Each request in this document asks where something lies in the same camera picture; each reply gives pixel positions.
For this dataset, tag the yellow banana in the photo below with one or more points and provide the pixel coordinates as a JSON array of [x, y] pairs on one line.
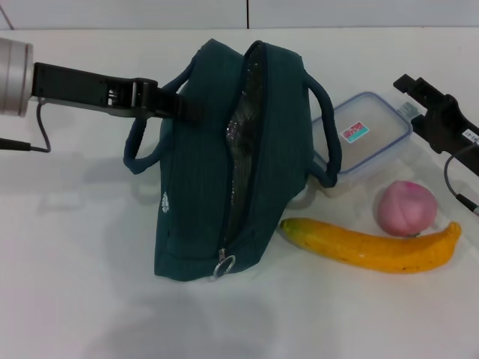
[[374, 252]]

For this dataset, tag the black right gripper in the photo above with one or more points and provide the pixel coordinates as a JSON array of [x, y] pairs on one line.
[[449, 127]]

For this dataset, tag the pink peach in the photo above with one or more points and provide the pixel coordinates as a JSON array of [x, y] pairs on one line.
[[406, 209]]

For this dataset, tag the dark teal insulated lunch bag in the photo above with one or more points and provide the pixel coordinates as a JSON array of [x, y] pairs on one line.
[[194, 187]]

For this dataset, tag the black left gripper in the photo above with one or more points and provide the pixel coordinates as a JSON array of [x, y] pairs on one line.
[[82, 91]]

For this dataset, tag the clear blue-rimmed plastic food container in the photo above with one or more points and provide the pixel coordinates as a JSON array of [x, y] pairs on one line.
[[374, 131]]

